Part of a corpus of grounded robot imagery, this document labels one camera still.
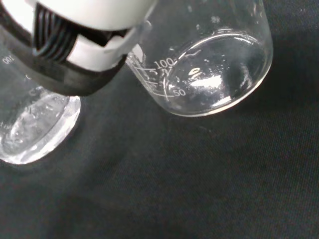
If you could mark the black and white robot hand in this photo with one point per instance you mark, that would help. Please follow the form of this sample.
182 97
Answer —
82 30

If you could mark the black bench cloth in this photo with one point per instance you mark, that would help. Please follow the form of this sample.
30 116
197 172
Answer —
174 179

